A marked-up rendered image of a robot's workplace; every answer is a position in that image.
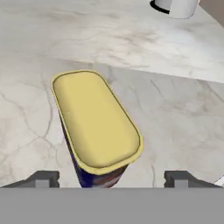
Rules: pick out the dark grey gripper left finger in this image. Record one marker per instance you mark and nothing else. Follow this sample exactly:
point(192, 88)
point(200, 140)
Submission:
point(43, 178)

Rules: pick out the blue can with yellow lid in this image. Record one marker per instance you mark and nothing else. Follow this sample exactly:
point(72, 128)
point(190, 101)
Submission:
point(94, 119)

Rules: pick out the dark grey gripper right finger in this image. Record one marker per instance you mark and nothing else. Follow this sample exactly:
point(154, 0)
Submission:
point(179, 178)

